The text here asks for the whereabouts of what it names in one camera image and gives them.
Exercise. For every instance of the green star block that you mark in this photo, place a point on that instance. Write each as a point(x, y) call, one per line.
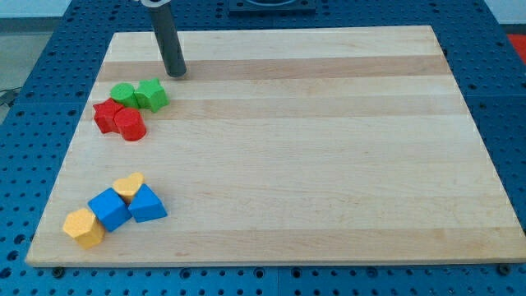
point(151, 95)

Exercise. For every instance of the green circle block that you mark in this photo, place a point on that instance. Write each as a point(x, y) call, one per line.
point(124, 93)

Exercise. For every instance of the red star block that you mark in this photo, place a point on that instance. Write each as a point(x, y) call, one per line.
point(104, 115)

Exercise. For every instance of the light wooden board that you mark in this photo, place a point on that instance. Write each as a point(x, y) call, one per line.
point(335, 146)

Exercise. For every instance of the blue triangle block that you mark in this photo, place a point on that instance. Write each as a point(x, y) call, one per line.
point(146, 205)

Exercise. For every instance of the red cylinder block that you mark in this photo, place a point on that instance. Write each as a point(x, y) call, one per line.
point(130, 124)

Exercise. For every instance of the yellow heart block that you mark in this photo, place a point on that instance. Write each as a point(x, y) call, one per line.
point(128, 187)

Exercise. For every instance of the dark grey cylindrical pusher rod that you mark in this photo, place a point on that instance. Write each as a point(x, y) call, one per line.
point(166, 34)

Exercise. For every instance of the blue cube block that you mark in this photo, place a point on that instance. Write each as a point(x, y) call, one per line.
point(110, 209)

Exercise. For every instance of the yellow hexagon block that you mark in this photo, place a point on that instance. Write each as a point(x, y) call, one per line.
point(84, 228)

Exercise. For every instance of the red object at right edge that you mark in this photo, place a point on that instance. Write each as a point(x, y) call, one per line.
point(519, 43)

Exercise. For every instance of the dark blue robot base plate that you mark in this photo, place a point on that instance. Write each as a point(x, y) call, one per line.
point(241, 7)

